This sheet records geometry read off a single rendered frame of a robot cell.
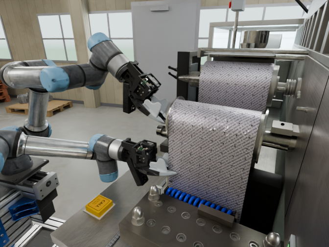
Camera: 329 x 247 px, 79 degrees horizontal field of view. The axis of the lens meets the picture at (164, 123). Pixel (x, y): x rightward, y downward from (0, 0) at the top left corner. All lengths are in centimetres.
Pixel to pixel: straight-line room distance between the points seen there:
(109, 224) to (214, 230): 37
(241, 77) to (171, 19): 355
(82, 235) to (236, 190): 51
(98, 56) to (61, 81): 14
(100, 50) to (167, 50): 356
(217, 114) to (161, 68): 378
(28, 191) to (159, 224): 94
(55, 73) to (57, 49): 492
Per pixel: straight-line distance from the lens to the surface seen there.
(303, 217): 35
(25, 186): 135
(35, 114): 124
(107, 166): 81
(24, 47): 631
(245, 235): 61
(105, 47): 70
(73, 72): 70
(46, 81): 69
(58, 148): 90
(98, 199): 85
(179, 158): 62
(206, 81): 76
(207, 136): 55
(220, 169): 59
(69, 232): 81
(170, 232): 58
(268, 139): 57
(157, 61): 430
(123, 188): 91
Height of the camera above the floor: 148
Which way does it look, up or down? 22 degrees down
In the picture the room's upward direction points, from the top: straight up
